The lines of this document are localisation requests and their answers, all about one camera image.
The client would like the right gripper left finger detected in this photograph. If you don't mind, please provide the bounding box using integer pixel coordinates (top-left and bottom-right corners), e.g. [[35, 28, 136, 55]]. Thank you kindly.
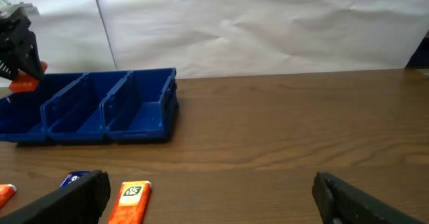
[[0, 169, 111, 224]]

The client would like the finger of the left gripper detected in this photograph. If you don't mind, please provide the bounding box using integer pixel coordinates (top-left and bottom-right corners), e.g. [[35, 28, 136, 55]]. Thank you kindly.
[[16, 32, 46, 81], [0, 54, 19, 81]]

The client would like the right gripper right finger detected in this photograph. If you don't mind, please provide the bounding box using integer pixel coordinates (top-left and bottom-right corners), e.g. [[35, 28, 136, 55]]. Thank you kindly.
[[311, 171, 429, 224]]

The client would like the orange candy box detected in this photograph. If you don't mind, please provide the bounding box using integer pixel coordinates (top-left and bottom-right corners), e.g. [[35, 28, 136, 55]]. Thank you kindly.
[[9, 61, 49, 93], [107, 180, 152, 224], [0, 183, 17, 209]]

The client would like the blue candy pack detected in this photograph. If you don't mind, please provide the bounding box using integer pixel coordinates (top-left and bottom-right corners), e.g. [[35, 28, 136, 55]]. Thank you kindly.
[[59, 170, 92, 188]]

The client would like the blue tray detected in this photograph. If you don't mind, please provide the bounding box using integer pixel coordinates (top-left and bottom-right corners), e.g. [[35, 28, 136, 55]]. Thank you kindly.
[[0, 67, 180, 144]]

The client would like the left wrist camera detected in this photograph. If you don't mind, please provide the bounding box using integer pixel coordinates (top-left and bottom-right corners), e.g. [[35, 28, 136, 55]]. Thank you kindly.
[[0, 2, 40, 20]]

